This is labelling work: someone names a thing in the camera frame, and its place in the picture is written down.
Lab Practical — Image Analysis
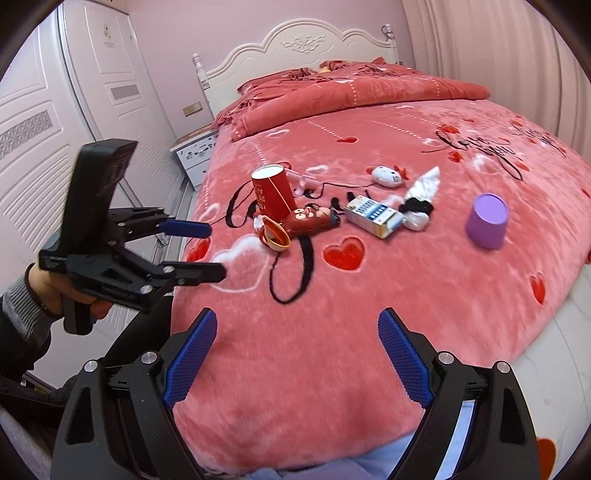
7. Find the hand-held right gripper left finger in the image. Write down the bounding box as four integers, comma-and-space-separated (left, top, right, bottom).
50, 308, 219, 480

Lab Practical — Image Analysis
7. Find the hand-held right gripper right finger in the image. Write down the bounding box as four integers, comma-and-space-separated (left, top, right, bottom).
378, 308, 542, 480

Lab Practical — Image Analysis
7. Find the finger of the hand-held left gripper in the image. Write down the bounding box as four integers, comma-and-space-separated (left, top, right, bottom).
107, 208, 213, 247
69, 251, 228, 315

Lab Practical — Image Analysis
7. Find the red paper cup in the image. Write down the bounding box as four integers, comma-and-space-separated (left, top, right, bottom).
250, 162, 299, 220

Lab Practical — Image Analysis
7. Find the brown face toy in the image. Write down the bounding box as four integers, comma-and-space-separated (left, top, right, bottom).
281, 205, 345, 236

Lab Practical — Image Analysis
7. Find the blue white carton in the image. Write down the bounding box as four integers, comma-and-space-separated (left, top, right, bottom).
344, 195, 407, 240

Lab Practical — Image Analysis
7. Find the white plastic wrapper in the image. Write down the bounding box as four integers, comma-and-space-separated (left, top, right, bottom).
406, 167, 442, 204

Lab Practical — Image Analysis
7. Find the white cat plush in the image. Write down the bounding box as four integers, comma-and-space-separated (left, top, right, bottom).
367, 165, 411, 188

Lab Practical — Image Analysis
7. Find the person's left forearm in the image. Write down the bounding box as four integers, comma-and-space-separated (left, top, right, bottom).
0, 276, 65, 384

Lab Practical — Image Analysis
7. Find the person's left hand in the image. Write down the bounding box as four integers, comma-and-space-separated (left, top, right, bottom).
28, 264, 112, 320

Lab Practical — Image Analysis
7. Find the white nightstand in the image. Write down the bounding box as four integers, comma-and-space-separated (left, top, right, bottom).
170, 129, 221, 193

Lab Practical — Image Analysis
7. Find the pink bed with headboard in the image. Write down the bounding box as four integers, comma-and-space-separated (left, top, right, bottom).
171, 99, 591, 472

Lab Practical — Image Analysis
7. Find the yellow red wrapper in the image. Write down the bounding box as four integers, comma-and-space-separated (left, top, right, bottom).
253, 215, 293, 253

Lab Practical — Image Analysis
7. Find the white wardrobe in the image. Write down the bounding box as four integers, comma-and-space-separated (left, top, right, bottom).
0, 0, 195, 393

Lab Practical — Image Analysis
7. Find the small pink toy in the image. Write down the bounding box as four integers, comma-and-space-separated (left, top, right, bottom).
288, 168, 325, 197

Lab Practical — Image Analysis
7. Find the light blue clothing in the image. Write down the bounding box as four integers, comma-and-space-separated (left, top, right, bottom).
203, 401, 478, 480

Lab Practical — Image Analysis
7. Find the black cloth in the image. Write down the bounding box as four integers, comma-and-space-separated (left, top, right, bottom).
399, 198, 435, 216

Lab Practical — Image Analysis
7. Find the purple cup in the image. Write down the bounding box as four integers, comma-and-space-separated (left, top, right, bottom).
465, 193, 510, 251

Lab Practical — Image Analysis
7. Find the red folded quilt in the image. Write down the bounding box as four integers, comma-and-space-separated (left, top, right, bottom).
215, 58, 491, 142

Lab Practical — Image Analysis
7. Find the white carved headboard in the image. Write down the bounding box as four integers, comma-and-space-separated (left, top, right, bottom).
191, 23, 400, 121

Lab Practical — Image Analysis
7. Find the red pillow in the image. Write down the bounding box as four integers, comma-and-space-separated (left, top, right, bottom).
320, 56, 387, 75

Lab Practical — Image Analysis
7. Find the pale pleated curtain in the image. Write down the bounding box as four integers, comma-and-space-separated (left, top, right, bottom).
401, 0, 591, 185

